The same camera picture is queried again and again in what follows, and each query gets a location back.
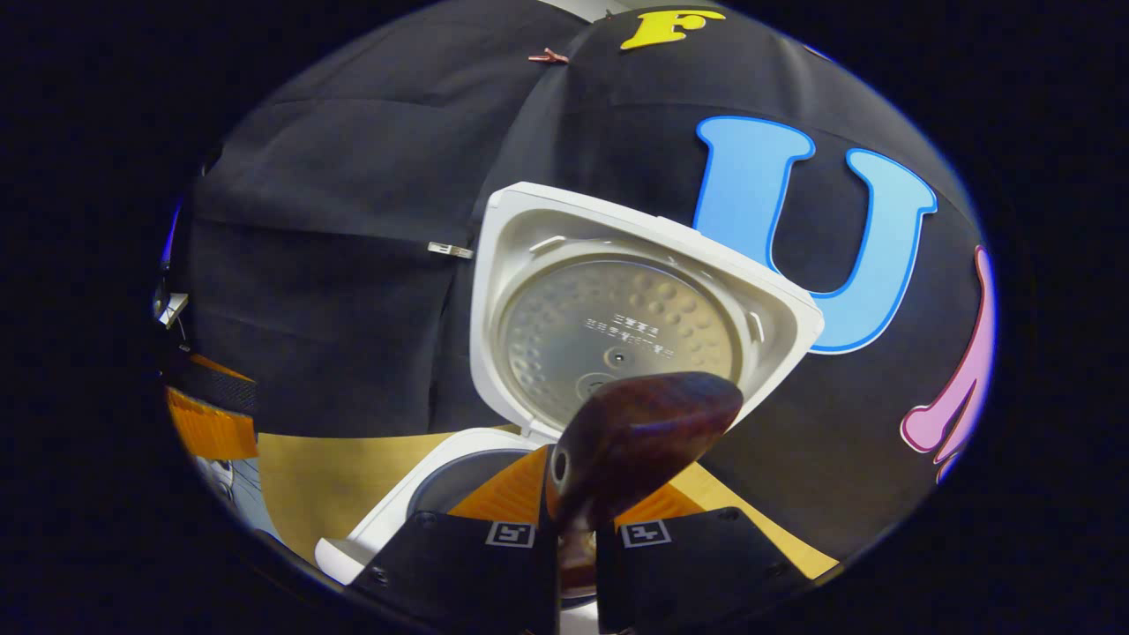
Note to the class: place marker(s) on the black backdrop cloth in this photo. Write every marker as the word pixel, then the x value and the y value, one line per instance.
pixel 353 309

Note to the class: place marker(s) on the wooden spoon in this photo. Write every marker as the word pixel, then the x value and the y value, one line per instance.
pixel 635 432

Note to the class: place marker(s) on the copper cloth clip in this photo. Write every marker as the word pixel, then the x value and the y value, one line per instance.
pixel 548 56

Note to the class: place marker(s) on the white rice cooker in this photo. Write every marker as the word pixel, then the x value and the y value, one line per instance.
pixel 617 309

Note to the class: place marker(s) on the silver cloth clip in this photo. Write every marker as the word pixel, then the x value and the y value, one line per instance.
pixel 451 250

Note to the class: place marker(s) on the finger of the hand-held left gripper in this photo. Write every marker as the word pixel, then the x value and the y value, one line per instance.
pixel 220 423

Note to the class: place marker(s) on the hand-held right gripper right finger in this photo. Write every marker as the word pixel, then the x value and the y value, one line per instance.
pixel 697 564

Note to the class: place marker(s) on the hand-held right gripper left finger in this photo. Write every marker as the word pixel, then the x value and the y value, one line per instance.
pixel 467 573

